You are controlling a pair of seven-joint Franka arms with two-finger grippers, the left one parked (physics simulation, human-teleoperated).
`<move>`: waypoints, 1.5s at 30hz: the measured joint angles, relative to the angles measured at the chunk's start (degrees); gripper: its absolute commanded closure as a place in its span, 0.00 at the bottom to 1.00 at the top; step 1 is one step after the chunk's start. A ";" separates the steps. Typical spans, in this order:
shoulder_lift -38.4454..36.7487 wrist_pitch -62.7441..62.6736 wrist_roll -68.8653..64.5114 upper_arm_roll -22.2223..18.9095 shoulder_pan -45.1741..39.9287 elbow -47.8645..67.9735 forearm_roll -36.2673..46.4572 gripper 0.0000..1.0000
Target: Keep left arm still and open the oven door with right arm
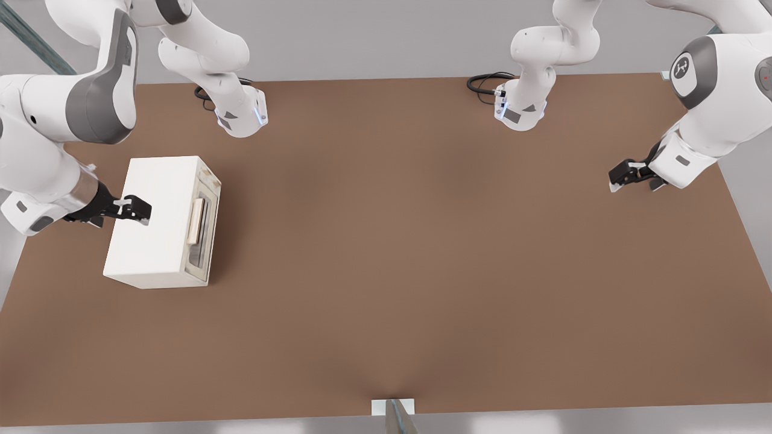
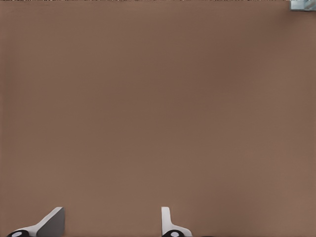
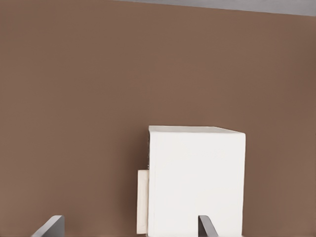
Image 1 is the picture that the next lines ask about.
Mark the white oven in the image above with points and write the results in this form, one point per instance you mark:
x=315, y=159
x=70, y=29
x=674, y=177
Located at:
x=154, y=223

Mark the glass oven door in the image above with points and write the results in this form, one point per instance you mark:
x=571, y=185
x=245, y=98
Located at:
x=204, y=229

